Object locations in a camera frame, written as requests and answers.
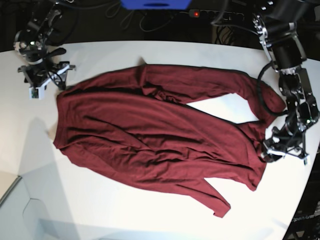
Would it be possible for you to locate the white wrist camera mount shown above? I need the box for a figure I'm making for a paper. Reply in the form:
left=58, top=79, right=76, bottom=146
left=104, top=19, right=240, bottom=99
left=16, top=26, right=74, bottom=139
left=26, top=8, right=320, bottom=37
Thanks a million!
left=28, top=83, right=48, bottom=100
left=303, top=154, right=310, bottom=166

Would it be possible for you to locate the black power strip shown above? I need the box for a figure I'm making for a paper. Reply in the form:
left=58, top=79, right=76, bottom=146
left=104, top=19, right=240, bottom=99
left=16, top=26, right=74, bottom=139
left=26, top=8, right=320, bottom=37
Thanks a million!
left=188, top=9, right=245, bottom=21

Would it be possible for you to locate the blue box at top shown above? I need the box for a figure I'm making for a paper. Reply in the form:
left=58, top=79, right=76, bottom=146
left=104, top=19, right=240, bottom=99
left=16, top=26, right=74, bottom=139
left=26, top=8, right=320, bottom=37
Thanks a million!
left=120, top=0, right=191, bottom=10

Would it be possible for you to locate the dark red t-shirt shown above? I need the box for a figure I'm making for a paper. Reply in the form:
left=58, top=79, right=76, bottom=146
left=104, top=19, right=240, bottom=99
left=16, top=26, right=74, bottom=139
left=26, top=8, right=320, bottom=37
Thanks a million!
left=53, top=64, right=275, bottom=218

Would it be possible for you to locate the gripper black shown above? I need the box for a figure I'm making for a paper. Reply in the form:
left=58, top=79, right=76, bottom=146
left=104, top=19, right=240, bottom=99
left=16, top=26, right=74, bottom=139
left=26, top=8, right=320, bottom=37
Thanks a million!
left=260, top=114, right=313, bottom=163
left=13, top=38, right=76, bottom=88

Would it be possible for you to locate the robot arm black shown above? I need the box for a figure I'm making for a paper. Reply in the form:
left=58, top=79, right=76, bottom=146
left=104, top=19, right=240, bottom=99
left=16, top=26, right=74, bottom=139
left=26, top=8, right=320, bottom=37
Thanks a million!
left=252, top=0, right=320, bottom=163
left=13, top=0, right=75, bottom=91

